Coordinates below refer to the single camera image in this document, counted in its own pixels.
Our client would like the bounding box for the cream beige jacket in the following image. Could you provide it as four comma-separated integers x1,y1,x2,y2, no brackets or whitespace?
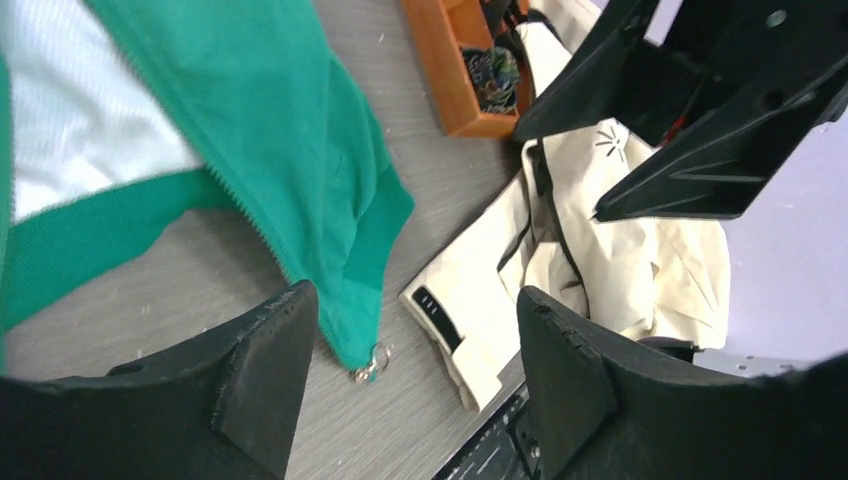
399,0,732,413

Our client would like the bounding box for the silver zipper pull ring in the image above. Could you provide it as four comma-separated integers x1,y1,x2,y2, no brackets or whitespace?
352,342,393,386

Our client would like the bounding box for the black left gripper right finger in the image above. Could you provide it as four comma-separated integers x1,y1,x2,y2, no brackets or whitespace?
517,287,847,479

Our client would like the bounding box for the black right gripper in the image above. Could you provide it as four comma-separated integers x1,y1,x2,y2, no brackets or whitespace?
513,0,847,222

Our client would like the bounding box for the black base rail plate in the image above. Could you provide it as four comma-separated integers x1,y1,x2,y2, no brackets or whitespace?
434,385,544,480

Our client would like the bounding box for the green varsity jacket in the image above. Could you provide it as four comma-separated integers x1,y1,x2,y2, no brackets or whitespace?
1,1,414,382

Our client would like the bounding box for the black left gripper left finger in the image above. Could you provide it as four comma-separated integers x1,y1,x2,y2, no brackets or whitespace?
1,281,318,479

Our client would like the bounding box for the orange compartment tray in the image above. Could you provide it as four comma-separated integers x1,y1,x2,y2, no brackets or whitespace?
400,0,534,139

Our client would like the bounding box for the dark patterned rolled cloth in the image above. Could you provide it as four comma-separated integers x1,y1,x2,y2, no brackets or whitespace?
460,46,521,114

